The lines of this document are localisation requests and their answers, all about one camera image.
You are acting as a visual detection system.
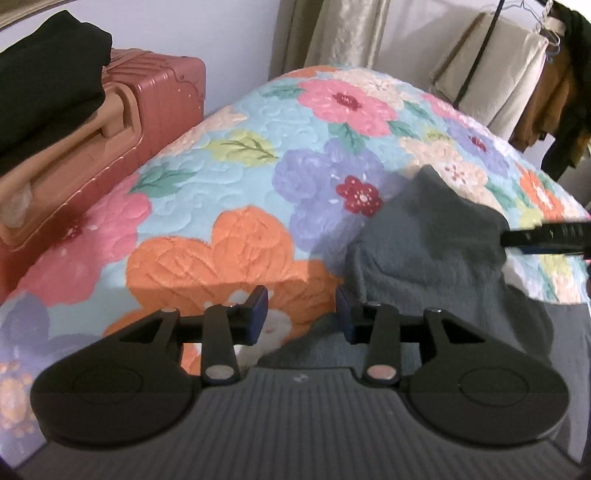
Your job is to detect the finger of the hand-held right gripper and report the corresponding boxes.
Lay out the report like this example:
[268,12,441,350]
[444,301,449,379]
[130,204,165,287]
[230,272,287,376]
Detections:
[501,222,591,259]

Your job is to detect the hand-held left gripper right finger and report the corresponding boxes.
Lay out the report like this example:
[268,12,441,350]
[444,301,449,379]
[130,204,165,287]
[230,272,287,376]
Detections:
[336,287,486,385]

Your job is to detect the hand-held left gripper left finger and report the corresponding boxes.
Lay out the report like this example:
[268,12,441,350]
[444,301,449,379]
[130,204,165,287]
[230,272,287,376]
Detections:
[104,285,270,385]

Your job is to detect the dark grey garment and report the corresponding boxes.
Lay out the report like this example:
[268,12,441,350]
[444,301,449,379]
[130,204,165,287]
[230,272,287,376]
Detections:
[257,165,591,459]

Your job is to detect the black folded clothes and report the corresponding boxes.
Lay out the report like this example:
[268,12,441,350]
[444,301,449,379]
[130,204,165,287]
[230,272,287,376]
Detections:
[0,10,114,172]

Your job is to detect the floral quilted blanket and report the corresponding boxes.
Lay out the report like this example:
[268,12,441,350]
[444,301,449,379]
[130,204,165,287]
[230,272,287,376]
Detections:
[0,65,591,445]

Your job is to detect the brown hanging garment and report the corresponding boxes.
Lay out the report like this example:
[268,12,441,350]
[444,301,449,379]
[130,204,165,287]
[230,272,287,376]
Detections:
[510,41,574,154]

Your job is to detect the dark hanging garment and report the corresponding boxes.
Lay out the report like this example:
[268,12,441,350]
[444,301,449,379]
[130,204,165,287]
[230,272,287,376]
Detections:
[540,4,591,182]

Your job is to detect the beige hanging garment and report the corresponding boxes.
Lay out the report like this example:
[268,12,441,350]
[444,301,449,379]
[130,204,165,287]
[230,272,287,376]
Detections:
[429,11,551,142]

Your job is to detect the pink ribbed suitcase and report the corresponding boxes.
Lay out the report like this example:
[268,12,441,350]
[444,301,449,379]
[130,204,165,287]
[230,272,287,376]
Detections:
[0,46,206,297]

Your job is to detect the beige satin curtain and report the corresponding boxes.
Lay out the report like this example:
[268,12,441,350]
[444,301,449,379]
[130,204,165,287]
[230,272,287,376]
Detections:
[272,0,391,80]

